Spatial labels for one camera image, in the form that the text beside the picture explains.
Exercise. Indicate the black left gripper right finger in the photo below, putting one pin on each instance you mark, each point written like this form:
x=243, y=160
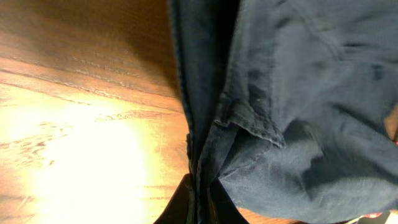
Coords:
x=222, y=209

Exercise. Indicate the dark blue shorts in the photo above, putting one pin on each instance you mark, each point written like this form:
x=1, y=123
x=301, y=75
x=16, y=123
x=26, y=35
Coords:
x=286, y=104

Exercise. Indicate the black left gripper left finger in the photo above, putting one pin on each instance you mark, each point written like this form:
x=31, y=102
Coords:
x=178, y=208

